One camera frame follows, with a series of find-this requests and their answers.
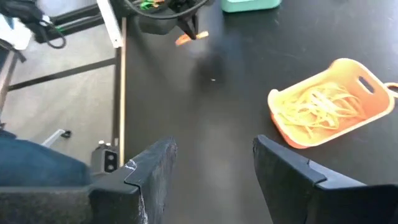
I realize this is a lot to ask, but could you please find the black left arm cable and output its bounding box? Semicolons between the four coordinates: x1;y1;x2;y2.
124;0;209;20

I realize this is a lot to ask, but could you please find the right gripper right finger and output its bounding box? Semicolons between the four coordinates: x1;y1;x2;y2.
252;134;371;224

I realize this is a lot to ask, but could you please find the grey metal leg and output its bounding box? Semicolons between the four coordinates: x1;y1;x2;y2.
0;39;27;114

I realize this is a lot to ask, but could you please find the black table frame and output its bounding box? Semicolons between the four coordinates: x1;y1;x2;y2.
111;17;127;166

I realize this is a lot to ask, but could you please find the person's leg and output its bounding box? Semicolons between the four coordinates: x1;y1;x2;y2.
0;129;91;187

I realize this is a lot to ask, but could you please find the white stand leg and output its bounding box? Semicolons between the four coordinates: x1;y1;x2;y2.
41;128;73;147

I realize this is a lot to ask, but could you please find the silver left mounting plate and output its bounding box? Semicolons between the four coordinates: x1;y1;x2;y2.
96;0;124;49

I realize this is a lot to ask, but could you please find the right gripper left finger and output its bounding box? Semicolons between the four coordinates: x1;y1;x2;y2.
88;136;178;224

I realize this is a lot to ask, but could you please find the mint green plastic basket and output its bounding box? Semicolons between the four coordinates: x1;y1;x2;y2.
220;0;282;14

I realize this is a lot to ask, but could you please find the small table-level camera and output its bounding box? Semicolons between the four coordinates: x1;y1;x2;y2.
91;140;120;174

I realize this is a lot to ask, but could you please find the black frame strut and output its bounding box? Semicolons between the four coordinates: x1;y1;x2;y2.
49;3;106;35

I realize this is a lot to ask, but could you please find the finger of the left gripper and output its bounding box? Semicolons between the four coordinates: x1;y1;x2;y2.
178;14;200;40

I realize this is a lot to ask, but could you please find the black cable bundle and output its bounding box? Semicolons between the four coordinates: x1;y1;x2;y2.
0;0;68;50

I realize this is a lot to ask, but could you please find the black floor brace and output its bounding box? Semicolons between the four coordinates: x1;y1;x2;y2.
7;57;116;93

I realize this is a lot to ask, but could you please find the orange rubber band heap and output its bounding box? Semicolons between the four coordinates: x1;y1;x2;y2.
277;82;367;138

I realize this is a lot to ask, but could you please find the orange plastic basket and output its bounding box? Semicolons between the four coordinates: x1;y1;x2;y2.
267;57;396;149

